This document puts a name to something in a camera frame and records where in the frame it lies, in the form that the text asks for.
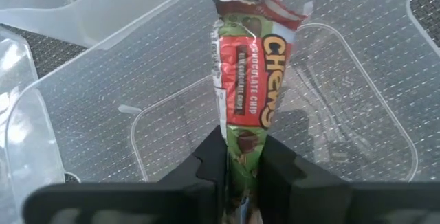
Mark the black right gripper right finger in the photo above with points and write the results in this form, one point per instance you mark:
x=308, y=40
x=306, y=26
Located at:
x=309, y=200

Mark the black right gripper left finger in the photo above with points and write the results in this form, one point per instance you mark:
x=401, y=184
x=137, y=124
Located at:
x=192, y=200

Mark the red and green Chewy bar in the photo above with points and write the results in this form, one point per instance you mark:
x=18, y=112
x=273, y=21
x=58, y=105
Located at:
x=247, y=79

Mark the grey woven mat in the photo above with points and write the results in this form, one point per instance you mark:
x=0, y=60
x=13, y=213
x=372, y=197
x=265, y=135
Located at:
x=51, y=55

